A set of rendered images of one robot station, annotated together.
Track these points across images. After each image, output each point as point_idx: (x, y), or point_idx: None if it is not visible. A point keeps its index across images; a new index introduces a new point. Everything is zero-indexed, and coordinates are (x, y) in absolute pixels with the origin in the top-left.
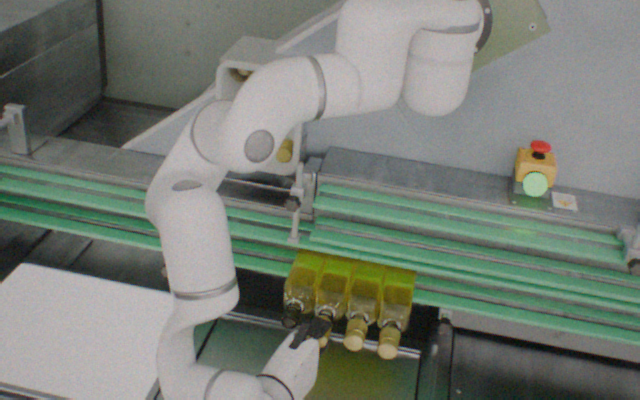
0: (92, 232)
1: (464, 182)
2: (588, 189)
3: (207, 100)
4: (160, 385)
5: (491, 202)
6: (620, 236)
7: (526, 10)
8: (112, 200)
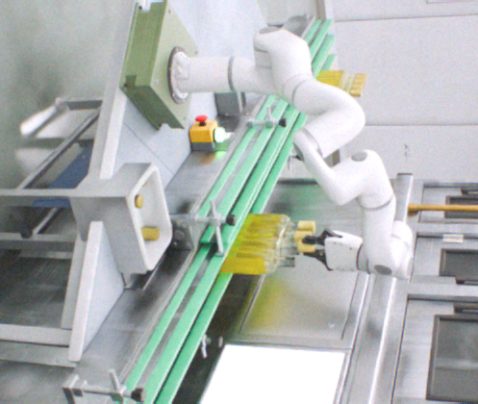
0: (176, 384)
1: (200, 164)
2: None
3: (100, 252)
4: (394, 261)
5: (224, 156)
6: (253, 125)
7: (192, 46)
8: (167, 347)
